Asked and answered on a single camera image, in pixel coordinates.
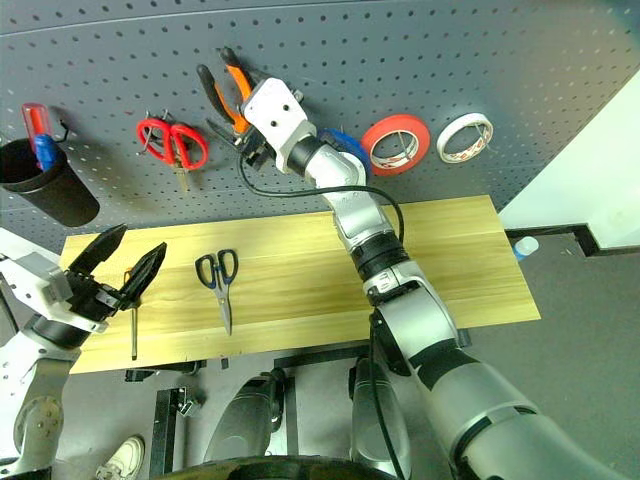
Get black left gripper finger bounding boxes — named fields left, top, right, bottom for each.
left=66, top=223, right=128, bottom=277
left=119, top=242, right=168, bottom=305

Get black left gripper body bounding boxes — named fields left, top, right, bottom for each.
left=64, top=269, right=126, bottom=322

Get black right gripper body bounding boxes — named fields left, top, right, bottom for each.
left=232, top=124, right=277, bottom=171

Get orange and black pliers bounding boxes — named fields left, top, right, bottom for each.
left=196, top=46, right=256, bottom=136

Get metal pegboard hook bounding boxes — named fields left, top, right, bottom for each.
left=137, top=108, right=174, bottom=157

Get blue tape roll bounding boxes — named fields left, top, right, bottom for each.
left=316, top=126, right=373, bottom=175

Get grey perforated pegboard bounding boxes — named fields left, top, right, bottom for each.
left=0, top=0, right=640, bottom=242

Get red tape roll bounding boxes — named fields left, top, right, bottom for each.
left=360, top=113, right=432, bottom=178

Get white tape roll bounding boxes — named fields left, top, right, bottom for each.
left=435, top=112, right=495, bottom=166

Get black cylindrical tool cup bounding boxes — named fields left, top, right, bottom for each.
left=0, top=138, right=102, bottom=228

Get black cup holder hook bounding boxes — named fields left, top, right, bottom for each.
left=53, top=117, right=75, bottom=145

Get white sneaker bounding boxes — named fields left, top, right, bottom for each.
left=95, top=434, right=147, bottom=480

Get dark rounded robot leg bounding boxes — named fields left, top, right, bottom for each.
left=201, top=368, right=282, bottom=467
left=346, top=356, right=414, bottom=477

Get black round robot waist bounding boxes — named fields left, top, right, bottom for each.
left=163, top=451, right=397, bottom=480

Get clear bottle with blue cap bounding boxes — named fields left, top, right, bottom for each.
left=513, top=235, right=541, bottom=263

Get red handled scissors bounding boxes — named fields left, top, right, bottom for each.
left=135, top=117, right=210, bottom=192

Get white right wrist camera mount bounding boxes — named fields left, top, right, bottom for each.
left=241, top=77, right=318, bottom=175

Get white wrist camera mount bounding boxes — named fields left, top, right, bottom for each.
left=0, top=251, right=110, bottom=335
left=241, top=77, right=318, bottom=175

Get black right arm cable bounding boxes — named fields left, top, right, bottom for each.
left=238, top=155, right=409, bottom=480

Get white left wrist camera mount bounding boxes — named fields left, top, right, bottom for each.
left=0, top=251, right=110, bottom=335

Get small orange handled screwdriver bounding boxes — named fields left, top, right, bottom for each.
left=123, top=268, right=141, bottom=361

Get black handled scissors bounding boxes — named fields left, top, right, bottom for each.
left=194, top=248, right=240, bottom=338

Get blue handled screwdriver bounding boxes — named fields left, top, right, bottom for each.
left=33, top=133, right=61, bottom=173

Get red handled screwdriver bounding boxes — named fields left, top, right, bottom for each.
left=20, top=101, right=52, bottom=151

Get black metal table frame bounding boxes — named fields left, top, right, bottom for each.
left=123, top=328, right=472, bottom=477

